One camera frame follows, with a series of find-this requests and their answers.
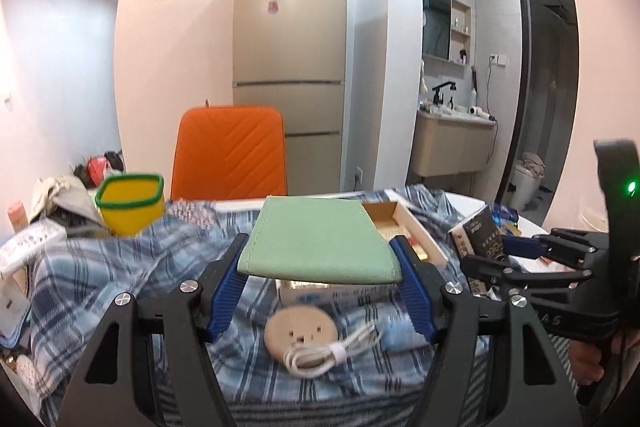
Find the green wallet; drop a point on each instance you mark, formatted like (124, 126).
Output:
(318, 240)

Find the blue plaid cloth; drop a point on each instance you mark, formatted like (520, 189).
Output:
(72, 283)

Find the black cigarette pack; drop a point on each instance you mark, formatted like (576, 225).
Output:
(478, 235)

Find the red bag on floor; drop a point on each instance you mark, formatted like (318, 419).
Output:
(97, 168)

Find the round beige power bank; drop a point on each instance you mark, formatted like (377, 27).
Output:
(298, 325)

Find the white power strip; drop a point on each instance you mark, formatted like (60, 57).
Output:
(17, 252)

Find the blue tissue pack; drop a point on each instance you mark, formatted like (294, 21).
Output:
(405, 331)

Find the dark blue box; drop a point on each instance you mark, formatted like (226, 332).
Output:
(506, 219)

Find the yellow green-rimmed container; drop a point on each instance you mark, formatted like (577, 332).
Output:
(131, 202)

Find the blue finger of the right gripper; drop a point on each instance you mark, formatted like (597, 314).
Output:
(523, 247)
(494, 279)

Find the white trash bin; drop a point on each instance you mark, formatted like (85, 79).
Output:
(527, 173)

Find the beige bag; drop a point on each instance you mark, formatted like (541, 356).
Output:
(65, 201)

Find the white hair dryer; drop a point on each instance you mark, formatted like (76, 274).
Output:
(478, 112)

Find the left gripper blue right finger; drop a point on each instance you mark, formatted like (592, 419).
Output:
(417, 301)

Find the gold cigarette pack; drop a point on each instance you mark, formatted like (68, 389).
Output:
(423, 249)

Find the beige refrigerator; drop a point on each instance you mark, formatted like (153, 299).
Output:
(291, 55)

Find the orange chair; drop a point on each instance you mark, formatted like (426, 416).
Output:
(228, 153)

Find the person's right hand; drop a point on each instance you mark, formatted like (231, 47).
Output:
(585, 363)

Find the bathroom mirror cabinet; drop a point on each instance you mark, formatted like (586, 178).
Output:
(447, 31)

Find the black faucet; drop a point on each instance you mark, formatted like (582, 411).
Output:
(438, 97)

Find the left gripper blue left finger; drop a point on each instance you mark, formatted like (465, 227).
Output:
(224, 284)

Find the beige bathroom vanity cabinet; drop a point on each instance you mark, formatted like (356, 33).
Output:
(448, 144)

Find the open cardboard box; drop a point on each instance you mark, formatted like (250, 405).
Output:
(390, 219)

